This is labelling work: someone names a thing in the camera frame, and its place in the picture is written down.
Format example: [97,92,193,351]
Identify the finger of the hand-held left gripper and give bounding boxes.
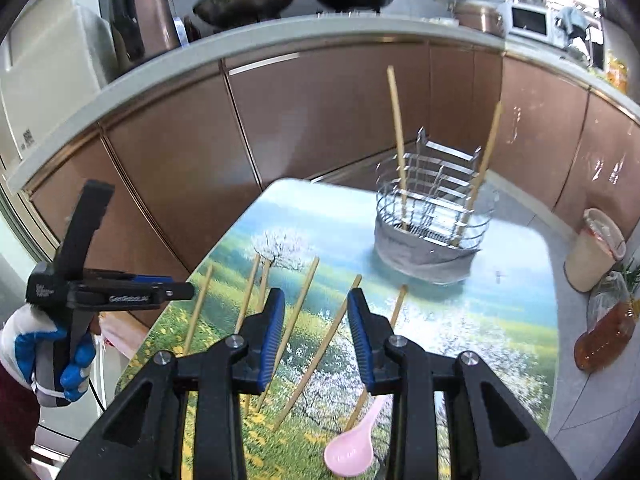
[92,269,174,286]
[161,283,196,303]

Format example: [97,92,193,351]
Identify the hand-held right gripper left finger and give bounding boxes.
[57,287,286,480]

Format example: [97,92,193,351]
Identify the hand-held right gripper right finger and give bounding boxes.
[346,287,578,480]

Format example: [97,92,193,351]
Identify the set of bamboo chopsticks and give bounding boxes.
[181,252,408,433]

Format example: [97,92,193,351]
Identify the metal wire utensil holder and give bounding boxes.
[372,127,501,286]

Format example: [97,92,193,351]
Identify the pink ceramic spoon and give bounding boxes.
[324,394,396,477]

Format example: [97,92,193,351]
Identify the person's left forearm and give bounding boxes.
[0,362,42,461]

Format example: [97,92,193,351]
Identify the person's left hand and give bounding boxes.
[0,304,97,403]

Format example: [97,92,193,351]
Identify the white box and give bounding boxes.
[0,0,121,161]

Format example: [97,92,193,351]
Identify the grey kitchen countertop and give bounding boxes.
[7,22,640,193]

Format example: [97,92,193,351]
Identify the long bamboo chopstick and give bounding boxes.
[386,65,412,233]
[454,101,503,250]

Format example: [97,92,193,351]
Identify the black tall container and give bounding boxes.
[109,0,146,66]

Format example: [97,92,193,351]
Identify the brown kitchen cabinet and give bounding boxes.
[25,42,640,286]

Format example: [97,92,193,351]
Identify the copper-coloured kettle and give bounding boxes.
[132,0,183,56]

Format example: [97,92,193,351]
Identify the potted green plant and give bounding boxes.
[574,267,640,373]

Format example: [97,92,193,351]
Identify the beige trash bin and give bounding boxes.
[565,208,627,292]

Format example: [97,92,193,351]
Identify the pink pot with lid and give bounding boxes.
[452,0,506,37]

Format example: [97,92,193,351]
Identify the yellow packet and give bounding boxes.
[605,50,629,93]

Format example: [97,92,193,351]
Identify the blue cloth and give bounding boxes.
[555,5,588,41]

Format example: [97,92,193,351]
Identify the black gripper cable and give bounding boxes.
[86,374,107,413]

